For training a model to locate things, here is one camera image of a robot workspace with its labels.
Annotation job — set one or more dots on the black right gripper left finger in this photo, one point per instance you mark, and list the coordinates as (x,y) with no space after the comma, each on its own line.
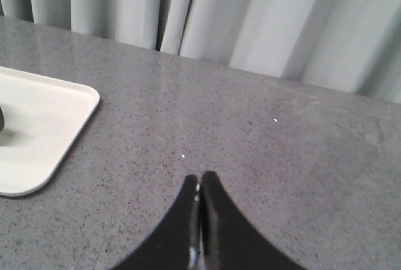
(174,242)

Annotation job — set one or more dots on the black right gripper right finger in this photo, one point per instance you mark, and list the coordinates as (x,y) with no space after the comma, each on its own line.
(229,240)

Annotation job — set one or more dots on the white smiley mug black handle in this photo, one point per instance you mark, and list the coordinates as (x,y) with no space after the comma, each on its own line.
(2,121)

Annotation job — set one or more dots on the cream rectangular plastic tray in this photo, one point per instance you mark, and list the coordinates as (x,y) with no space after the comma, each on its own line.
(43,117)

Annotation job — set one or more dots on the grey pleated curtain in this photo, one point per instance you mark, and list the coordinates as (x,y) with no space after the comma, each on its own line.
(345,45)

